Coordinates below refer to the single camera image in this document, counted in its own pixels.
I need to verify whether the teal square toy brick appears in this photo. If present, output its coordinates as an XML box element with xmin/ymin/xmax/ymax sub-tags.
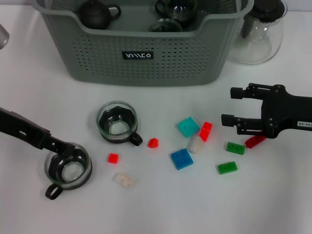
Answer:
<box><xmin>177</xmin><ymin>116</ymin><xmax>201</xmax><ymax>139</ymax></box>

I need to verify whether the glass carafe black lid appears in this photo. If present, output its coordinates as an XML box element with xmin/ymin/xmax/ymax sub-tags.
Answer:
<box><xmin>226</xmin><ymin>0</ymin><xmax>288</xmax><ymax>65</ymax></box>

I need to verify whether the glass teacup black sleeve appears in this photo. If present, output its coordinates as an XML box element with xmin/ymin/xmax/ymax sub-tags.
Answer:
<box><xmin>155</xmin><ymin>0</ymin><xmax>197</xmax><ymax>28</ymax></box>
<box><xmin>44</xmin><ymin>142</ymin><xmax>93</xmax><ymax>200</ymax></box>
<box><xmin>148</xmin><ymin>18</ymin><xmax>183</xmax><ymax>32</ymax></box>
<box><xmin>97</xmin><ymin>101</ymin><xmax>144</xmax><ymax>147</ymax></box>

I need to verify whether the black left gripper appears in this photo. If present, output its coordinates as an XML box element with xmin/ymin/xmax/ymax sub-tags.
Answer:
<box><xmin>0</xmin><ymin>106</ymin><xmax>76</xmax><ymax>159</ymax></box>

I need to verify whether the black clay teapot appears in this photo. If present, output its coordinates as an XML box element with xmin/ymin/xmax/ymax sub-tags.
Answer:
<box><xmin>78</xmin><ymin>0</ymin><xmax>122</xmax><ymax>29</ymax></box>

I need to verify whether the orange-red long toy brick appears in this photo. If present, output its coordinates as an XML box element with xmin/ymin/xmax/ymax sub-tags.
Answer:
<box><xmin>199</xmin><ymin>121</ymin><xmax>213</xmax><ymax>142</ymax></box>

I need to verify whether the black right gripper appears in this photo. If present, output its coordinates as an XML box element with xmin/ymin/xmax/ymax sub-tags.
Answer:
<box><xmin>220</xmin><ymin>83</ymin><xmax>312</xmax><ymax>139</ymax></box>

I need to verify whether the grey-green perforated storage bin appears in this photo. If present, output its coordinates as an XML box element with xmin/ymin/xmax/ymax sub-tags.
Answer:
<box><xmin>36</xmin><ymin>0</ymin><xmax>255</xmax><ymax>87</ymax></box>

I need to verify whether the translucent white toy brick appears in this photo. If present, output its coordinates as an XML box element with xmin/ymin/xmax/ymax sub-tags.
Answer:
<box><xmin>112</xmin><ymin>172</ymin><xmax>136</xmax><ymax>189</ymax></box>
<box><xmin>187</xmin><ymin>136</ymin><xmax>204</xmax><ymax>155</ymax></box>

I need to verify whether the dark red toy brick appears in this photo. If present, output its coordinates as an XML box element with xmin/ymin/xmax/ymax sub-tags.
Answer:
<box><xmin>245</xmin><ymin>135</ymin><xmax>267</xmax><ymax>149</ymax></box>

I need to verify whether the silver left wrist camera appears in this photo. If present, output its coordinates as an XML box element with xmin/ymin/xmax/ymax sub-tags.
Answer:
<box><xmin>0</xmin><ymin>24</ymin><xmax>10</xmax><ymax>51</ymax></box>

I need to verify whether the green toy brick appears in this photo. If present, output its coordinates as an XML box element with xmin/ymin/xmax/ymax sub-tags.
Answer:
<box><xmin>217</xmin><ymin>160</ymin><xmax>238</xmax><ymax>176</ymax></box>
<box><xmin>225</xmin><ymin>141</ymin><xmax>246</xmax><ymax>156</ymax></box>

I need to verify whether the blue square toy brick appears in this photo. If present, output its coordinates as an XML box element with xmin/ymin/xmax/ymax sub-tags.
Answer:
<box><xmin>170</xmin><ymin>148</ymin><xmax>195</xmax><ymax>171</ymax></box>

